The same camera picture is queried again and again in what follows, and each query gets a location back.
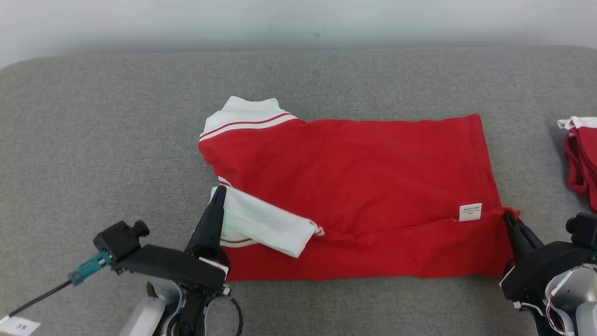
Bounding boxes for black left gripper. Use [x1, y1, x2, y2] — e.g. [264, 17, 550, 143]
[114, 185, 231, 336]

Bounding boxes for red shorts with white stripe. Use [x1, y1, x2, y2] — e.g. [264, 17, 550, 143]
[557, 116, 597, 213]

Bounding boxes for grey fabric sofa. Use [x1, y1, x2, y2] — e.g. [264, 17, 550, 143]
[0, 45, 597, 336]

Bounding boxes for red jersey with white sleeves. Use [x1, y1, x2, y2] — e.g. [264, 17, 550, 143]
[198, 96, 521, 282]

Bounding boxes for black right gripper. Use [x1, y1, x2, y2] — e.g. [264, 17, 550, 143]
[500, 212, 597, 302]

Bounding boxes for teal left camera connector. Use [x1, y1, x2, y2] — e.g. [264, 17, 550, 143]
[69, 252, 113, 286]

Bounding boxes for thin black camera cable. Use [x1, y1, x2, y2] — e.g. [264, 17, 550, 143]
[8, 279, 74, 319]

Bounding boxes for black looped gripper cable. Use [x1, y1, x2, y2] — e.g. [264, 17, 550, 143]
[228, 295, 244, 336]

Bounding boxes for red white arm wires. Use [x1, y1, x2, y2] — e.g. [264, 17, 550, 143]
[542, 268, 579, 336]

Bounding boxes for white paper cable tag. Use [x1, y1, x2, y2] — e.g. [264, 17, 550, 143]
[0, 315, 41, 336]

